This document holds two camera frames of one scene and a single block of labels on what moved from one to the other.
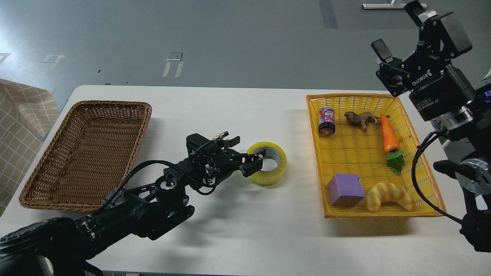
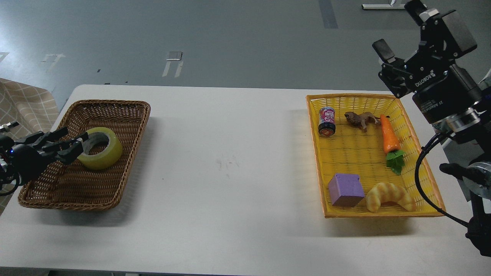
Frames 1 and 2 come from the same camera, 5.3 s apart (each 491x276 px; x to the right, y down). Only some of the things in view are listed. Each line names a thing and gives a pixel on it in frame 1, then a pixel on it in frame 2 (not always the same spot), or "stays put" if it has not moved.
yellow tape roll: x=264 y=178 → x=106 y=158
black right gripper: x=437 y=90 stays put
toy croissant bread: x=385 y=192 stays put
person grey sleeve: x=486 y=80 stays put
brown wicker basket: x=90 y=154 stays put
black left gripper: x=228 y=161 → x=25 y=160
